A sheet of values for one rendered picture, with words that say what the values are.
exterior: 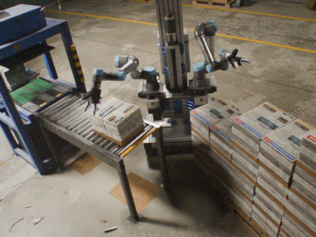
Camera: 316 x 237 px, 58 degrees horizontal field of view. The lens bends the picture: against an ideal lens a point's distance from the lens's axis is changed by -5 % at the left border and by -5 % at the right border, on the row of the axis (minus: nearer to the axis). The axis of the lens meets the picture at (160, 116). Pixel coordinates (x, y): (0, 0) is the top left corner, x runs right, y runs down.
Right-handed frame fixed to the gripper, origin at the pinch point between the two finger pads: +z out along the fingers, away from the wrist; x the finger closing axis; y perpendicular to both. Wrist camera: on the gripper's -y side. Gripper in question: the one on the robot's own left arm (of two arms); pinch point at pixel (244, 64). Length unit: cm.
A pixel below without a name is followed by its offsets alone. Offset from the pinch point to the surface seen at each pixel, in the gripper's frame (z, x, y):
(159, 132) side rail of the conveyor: -14, 85, 38
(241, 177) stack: 55, 47, 61
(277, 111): 51, 8, 16
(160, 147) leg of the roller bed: -14, 88, 56
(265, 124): 57, 25, 13
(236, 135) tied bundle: 45, 42, 23
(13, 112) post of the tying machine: -102, 204, 5
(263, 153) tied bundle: 72, 39, 22
